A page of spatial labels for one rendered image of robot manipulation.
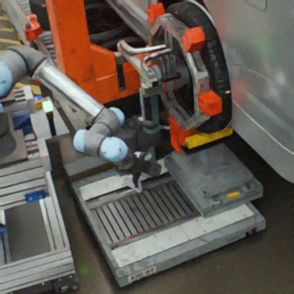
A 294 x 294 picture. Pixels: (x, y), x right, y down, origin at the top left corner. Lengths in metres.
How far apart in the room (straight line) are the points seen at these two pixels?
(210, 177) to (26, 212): 0.99
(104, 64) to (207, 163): 0.78
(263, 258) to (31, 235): 1.17
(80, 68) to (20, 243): 0.95
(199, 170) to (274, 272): 0.67
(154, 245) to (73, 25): 1.19
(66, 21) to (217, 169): 1.13
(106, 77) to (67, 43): 0.32
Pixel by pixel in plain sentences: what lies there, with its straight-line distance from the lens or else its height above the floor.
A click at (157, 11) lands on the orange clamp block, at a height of 1.10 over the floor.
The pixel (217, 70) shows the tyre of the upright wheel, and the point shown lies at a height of 0.99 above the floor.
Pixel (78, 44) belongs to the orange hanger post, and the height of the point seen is 0.92.
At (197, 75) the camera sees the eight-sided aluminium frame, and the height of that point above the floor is 0.97.
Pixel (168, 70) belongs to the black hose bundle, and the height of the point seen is 1.00.
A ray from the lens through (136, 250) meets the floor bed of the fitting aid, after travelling 2.98.
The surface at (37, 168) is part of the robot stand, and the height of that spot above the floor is 0.71.
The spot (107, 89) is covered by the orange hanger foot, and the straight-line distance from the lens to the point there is 3.21.
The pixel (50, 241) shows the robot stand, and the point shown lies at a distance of 2.90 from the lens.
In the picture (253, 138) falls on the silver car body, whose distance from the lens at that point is 2.43.
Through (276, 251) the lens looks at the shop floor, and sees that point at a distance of 3.07.
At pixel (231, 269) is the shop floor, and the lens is 2.98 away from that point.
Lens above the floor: 2.26
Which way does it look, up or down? 34 degrees down
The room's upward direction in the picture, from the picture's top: 5 degrees counter-clockwise
